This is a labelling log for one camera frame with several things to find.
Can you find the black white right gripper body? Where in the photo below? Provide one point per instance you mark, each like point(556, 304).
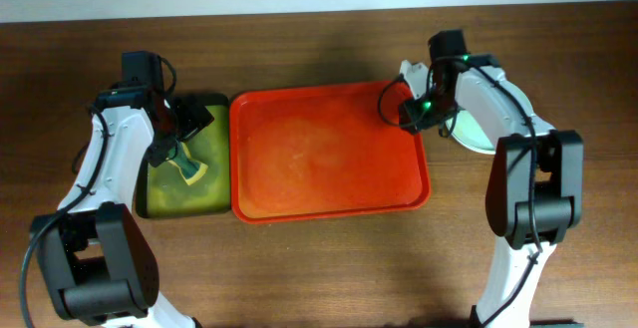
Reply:
point(431, 108)

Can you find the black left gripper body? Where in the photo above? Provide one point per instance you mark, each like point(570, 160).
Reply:
point(184, 126)

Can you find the pale green plate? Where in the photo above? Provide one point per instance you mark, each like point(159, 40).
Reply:
point(473, 128)

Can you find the yellow green scrub sponge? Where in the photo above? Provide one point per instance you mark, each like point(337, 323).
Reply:
point(190, 170)

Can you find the red plastic serving tray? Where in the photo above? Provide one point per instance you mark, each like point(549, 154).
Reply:
point(319, 152)

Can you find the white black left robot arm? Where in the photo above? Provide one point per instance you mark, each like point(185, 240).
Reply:
point(96, 264)

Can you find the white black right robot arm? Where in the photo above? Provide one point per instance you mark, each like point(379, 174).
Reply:
point(534, 190)

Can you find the black tray with yellow water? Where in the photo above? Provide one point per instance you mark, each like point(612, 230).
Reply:
point(161, 192)

